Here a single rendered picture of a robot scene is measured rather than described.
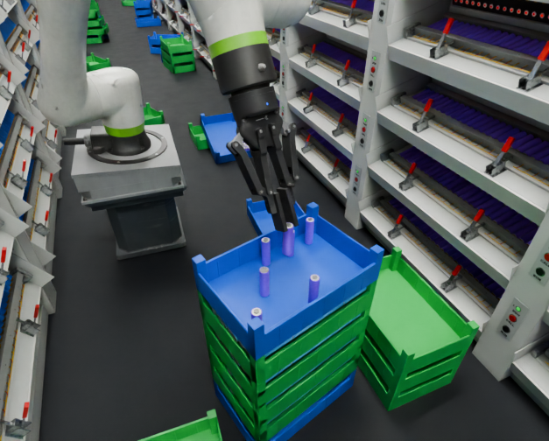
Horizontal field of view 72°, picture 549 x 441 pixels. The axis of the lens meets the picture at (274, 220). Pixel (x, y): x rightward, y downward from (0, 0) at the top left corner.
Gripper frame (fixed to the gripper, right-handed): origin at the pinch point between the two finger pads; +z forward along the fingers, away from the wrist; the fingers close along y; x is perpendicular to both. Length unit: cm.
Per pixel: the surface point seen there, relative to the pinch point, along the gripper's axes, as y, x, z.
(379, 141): -68, -37, 4
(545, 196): -53, 18, 16
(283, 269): -1.4, -7.9, 14.4
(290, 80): -84, -98, -26
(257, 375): 14.6, 2.1, 24.6
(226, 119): -69, -143, -16
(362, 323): -12.9, -1.3, 31.5
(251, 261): 2.3, -13.4, 11.9
